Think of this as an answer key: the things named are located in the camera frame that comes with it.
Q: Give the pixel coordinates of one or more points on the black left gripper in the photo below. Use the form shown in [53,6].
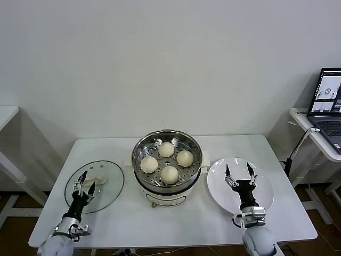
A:
[78,205]

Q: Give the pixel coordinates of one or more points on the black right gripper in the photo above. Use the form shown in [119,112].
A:
[246,193]

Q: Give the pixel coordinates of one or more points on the round glass pot lid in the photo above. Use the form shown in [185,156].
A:
[112,173]

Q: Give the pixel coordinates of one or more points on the white steamed baozi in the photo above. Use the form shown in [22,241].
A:
[149,164]
[169,175]
[185,158]
[166,150]

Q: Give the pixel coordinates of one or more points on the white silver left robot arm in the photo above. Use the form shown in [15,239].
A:
[57,245]

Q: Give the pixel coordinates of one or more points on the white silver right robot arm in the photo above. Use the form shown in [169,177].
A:
[259,240]

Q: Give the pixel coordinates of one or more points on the stainless steel steamer basket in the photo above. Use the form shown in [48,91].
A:
[144,149]

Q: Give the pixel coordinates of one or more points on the round white plate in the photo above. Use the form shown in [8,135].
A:
[266,192]

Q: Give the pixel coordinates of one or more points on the black plug adapter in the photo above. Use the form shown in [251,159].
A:
[287,165]

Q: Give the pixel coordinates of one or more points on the cream electric cooking pot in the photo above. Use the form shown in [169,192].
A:
[165,198]

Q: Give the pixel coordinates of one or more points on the white side table with laptop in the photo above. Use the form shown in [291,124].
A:
[314,141]

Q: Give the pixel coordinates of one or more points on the white paper label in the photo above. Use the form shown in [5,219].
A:
[300,112]

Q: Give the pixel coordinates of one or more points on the grey open laptop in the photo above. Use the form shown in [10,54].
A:
[327,128]

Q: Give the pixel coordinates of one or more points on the empty white side table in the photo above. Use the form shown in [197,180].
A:
[8,114]

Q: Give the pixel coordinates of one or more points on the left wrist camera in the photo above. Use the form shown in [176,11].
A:
[81,230]

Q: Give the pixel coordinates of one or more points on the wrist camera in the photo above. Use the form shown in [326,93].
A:
[81,230]
[257,214]

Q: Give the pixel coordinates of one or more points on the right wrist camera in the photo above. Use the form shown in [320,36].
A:
[257,214]

